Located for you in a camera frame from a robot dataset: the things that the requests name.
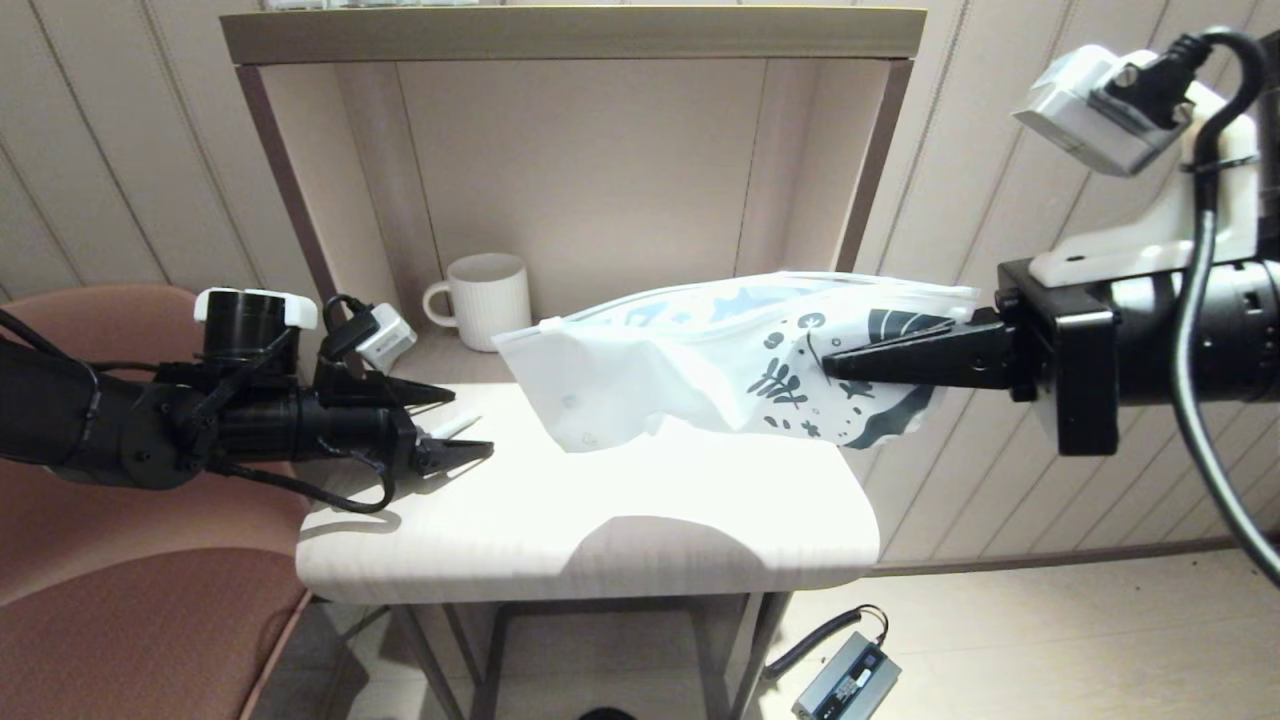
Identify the grey power supply box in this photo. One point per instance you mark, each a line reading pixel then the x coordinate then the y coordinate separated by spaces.
pixel 845 680

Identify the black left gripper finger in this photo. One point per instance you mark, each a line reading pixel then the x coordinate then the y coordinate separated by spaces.
pixel 450 455
pixel 420 392

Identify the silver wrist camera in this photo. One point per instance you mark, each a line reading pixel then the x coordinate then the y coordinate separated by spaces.
pixel 1090 110
pixel 388 338

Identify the black braided left arm sleeve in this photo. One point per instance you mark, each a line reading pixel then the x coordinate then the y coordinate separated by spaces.
pixel 300 485

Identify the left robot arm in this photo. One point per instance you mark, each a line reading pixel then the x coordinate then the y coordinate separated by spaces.
pixel 100 430

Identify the light wood shelf desk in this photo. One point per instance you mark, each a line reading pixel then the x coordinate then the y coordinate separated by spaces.
pixel 620 530

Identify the white ribbed mug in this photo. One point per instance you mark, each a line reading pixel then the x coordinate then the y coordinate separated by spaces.
pixel 492 305

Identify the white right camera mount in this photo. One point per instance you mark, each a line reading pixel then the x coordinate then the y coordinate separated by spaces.
pixel 1150 250

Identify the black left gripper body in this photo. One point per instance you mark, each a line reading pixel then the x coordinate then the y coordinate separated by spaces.
pixel 360 430

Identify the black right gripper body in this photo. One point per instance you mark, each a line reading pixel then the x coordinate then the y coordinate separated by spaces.
pixel 1080 360

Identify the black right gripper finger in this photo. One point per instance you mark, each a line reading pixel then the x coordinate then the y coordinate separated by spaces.
pixel 950 335
pixel 930 370

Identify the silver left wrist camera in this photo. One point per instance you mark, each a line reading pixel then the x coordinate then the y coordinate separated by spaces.
pixel 388 338

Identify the white floral plastic bag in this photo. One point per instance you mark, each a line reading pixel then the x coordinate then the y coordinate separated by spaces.
pixel 680 370

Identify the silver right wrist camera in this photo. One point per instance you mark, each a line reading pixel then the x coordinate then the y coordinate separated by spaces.
pixel 1090 110

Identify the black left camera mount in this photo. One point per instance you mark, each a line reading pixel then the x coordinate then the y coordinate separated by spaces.
pixel 345 375

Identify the pink brown chair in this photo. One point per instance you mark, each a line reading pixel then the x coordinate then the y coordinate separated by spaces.
pixel 100 640

